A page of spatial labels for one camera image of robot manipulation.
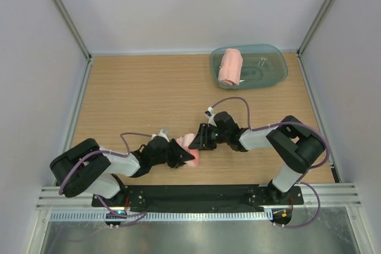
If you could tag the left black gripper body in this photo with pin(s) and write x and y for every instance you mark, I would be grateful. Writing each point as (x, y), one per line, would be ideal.
(168, 156)

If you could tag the aluminium frame post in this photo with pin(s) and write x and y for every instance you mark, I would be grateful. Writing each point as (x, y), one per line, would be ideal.
(318, 19)
(72, 28)

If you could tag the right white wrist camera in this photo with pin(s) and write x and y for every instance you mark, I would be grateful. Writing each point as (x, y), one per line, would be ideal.
(209, 113)

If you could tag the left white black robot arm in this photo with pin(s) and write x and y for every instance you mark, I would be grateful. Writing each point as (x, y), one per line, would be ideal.
(89, 168)

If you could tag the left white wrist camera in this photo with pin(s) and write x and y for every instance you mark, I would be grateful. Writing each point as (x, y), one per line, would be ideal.
(162, 133)

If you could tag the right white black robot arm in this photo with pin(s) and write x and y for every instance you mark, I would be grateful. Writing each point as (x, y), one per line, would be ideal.
(297, 144)

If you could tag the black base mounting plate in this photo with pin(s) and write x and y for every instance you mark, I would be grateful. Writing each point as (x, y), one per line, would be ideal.
(203, 198)

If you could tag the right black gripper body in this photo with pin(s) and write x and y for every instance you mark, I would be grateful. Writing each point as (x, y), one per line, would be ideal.
(222, 137)

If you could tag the coral pink printed towel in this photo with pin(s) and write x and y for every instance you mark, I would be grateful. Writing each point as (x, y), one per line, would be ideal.
(184, 142)

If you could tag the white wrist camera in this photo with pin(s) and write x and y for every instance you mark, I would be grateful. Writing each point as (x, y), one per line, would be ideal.
(209, 113)
(162, 133)

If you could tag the light pink towel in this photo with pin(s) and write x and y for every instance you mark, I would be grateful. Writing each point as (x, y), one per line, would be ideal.
(230, 68)

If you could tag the aluminium front rail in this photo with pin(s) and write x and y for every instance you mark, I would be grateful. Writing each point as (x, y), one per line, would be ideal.
(329, 195)

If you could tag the white slotted cable duct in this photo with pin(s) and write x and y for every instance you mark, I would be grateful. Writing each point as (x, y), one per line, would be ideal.
(95, 216)

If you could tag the right aluminium frame post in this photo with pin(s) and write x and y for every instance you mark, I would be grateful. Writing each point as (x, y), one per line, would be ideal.
(318, 19)

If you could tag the blue translucent plastic tub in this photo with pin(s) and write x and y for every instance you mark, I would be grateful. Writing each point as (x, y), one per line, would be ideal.
(263, 66)

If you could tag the left aluminium frame post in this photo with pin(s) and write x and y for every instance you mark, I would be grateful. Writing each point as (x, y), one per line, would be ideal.
(72, 28)

